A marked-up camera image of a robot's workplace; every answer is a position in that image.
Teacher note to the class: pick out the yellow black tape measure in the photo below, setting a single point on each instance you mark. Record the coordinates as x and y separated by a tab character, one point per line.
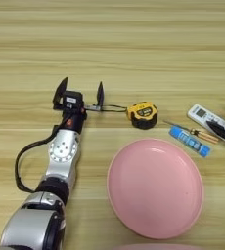
144	114

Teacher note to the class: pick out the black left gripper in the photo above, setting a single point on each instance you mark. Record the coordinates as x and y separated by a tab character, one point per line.
74	122

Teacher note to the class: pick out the blue glue stick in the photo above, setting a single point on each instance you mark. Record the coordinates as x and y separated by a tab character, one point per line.
189	141

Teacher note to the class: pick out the pink round plate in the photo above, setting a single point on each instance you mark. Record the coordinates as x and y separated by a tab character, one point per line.
153	188

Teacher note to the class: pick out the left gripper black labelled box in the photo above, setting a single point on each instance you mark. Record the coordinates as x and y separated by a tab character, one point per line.
72	99

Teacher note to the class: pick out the white remote control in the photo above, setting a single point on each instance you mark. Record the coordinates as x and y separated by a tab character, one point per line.
199	114

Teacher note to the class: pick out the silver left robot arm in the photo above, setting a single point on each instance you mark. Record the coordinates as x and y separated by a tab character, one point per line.
62	153

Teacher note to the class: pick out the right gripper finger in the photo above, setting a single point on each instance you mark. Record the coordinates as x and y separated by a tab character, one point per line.
223	132

